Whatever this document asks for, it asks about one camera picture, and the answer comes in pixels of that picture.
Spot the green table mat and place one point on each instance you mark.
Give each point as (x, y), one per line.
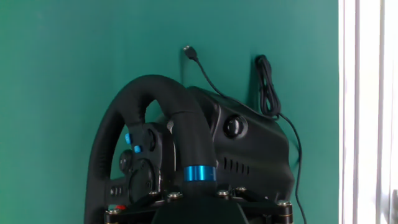
(77, 77)

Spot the black steering wheel base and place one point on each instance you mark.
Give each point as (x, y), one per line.
(258, 155)

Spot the black racing steering wheel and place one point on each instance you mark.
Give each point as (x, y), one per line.
(192, 137)

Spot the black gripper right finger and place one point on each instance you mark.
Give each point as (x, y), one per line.
(267, 213)

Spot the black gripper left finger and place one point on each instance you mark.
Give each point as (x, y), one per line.
(136, 213)

